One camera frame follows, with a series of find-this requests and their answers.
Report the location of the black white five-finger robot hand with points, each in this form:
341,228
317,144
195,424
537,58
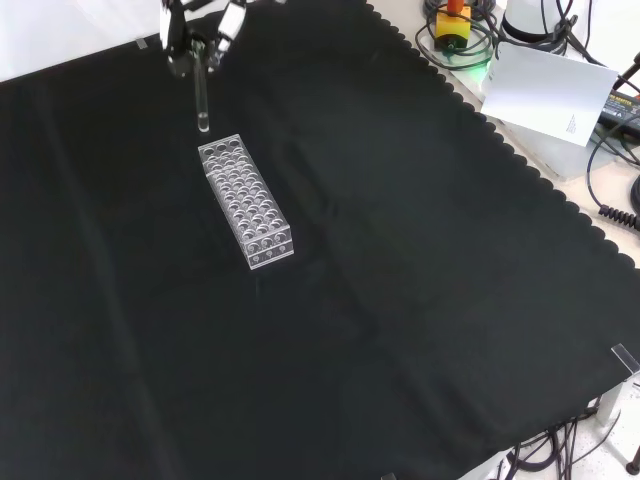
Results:
186,54

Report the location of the clear glass test tube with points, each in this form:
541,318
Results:
201,95

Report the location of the clear acrylic test tube rack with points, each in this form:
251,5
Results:
245,200

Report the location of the clear plastic cloth clamp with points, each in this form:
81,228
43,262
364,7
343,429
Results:
142,44
389,476
626,357

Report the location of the yellow emergency stop button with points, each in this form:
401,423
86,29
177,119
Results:
452,30

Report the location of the black bench cloth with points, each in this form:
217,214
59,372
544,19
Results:
350,280

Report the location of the black power adapter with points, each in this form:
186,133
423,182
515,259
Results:
622,107

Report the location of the grey bench leg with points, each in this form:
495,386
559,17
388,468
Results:
610,402

